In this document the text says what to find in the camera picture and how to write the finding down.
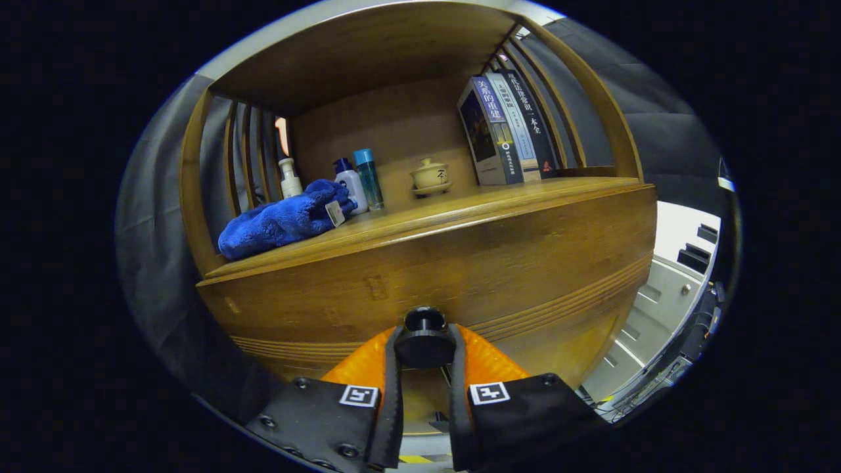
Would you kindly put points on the light grey spine book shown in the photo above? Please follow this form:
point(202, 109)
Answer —
point(519, 131)

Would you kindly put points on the wooden drawer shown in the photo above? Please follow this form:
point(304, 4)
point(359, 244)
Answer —
point(460, 263)

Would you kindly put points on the black spine book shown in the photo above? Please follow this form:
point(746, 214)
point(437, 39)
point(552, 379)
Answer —
point(535, 125)

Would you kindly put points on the tan lidded teacup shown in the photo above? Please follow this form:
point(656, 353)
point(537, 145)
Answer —
point(430, 176)

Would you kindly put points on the blue towel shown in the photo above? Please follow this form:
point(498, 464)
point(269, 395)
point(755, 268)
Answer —
point(276, 223)

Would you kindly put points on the white pump bottle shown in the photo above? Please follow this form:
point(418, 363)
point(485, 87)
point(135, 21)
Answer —
point(290, 184)

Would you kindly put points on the blue spine book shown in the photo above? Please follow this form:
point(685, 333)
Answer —
point(499, 131)

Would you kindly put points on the white drawer unit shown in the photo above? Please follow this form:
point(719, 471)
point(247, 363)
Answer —
point(657, 295)

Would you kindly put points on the yellow black floor tape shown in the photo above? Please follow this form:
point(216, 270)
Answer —
point(415, 458)

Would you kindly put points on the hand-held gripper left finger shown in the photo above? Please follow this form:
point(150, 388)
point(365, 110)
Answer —
point(391, 407)

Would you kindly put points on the black electronic equipment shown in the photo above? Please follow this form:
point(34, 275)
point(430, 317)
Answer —
point(700, 328)

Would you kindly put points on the white lotion bottle blue cap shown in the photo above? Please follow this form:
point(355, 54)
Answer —
point(355, 187)

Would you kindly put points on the wooden countertop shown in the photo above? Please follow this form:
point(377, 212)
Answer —
point(427, 210)

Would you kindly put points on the wooden cabinet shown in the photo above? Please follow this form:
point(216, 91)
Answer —
point(394, 125)

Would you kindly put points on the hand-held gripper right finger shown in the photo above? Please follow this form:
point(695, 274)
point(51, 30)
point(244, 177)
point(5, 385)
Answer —
point(460, 420)

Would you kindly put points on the teal bottle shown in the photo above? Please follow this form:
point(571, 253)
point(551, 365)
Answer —
point(369, 180)

